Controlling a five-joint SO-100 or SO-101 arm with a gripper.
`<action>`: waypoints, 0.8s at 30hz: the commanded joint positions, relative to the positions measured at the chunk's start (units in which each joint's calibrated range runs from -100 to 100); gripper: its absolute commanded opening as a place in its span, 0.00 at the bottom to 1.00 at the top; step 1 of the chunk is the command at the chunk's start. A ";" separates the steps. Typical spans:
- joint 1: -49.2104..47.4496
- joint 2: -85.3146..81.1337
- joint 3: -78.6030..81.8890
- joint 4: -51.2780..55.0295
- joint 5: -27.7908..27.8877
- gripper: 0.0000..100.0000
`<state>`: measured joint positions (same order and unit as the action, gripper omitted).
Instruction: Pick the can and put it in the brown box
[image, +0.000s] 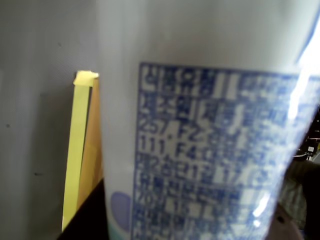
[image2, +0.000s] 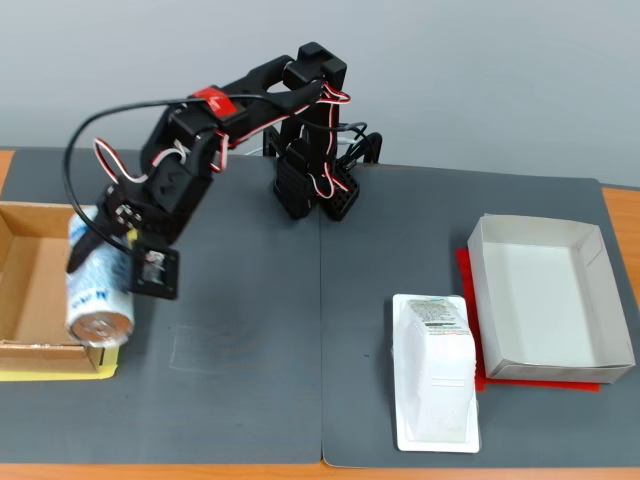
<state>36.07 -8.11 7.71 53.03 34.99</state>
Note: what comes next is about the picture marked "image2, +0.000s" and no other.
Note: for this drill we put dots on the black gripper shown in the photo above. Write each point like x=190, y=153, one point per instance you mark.
x=121, y=212

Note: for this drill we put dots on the white can with blue print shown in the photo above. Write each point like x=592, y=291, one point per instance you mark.
x=100, y=300

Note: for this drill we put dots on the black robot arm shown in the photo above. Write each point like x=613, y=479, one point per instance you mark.
x=310, y=65

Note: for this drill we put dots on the brown cardboard box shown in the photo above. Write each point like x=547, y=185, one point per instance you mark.
x=35, y=280

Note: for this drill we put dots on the white paper box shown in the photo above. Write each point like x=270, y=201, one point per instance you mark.
x=540, y=300

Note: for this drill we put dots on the yellow paper sheet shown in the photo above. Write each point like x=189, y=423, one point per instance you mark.
x=50, y=376

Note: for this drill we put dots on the dark grey table mat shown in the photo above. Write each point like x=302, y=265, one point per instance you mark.
x=525, y=430
x=240, y=300

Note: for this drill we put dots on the red tape strip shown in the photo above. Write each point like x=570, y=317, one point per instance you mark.
x=215, y=102

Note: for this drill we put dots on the white plastic package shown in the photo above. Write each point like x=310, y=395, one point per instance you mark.
x=435, y=380

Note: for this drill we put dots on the red sheet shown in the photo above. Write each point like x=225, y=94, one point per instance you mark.
x=550, y=387

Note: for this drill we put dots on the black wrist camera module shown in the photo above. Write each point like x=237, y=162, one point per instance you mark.
x=152, y=270

